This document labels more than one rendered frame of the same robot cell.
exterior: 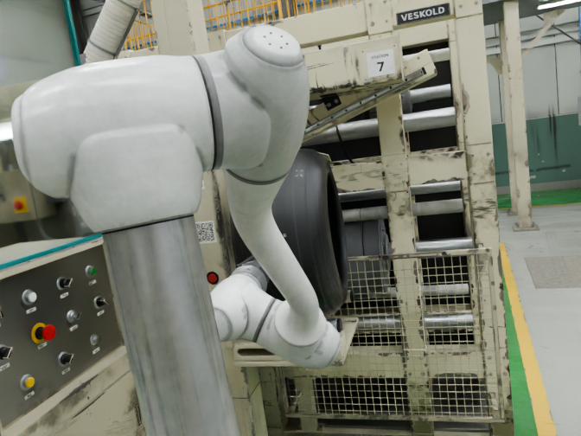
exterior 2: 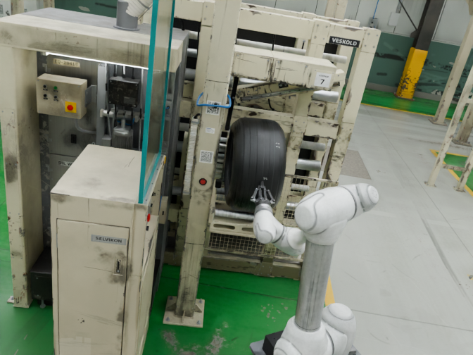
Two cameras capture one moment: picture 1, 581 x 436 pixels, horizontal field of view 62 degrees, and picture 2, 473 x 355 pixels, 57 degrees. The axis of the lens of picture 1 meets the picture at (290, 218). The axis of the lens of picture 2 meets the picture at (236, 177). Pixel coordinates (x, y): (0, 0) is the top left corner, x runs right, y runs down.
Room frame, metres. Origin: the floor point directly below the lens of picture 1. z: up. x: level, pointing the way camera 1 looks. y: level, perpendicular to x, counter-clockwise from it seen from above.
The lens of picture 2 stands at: (-0.58, 0.96, 2.20)
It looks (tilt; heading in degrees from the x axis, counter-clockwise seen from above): 25 degrees down; 338
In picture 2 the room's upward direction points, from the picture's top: 10 degrees clockwise
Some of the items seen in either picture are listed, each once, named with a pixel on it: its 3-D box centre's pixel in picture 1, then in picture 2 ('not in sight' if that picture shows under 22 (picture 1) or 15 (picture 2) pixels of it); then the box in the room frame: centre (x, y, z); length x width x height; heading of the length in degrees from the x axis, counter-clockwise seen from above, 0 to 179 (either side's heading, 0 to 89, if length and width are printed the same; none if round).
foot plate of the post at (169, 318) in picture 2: not in sight; (184, 309); (1.68, 0.27, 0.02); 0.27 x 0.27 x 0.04; 74
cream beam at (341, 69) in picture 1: (320, 76); (281, 67); (1.87, -0.18, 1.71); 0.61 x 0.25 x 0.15; 74
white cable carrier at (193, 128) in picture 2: not in sight; (191, 157); (1.67, 0.36, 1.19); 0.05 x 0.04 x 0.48; 164
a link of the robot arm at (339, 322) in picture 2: not in sight; (334, 329); (0.56, -0.05, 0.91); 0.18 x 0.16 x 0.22; 110
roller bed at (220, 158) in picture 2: not in sight; (211, 153); (2.05, 0.13, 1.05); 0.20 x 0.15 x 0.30; 74
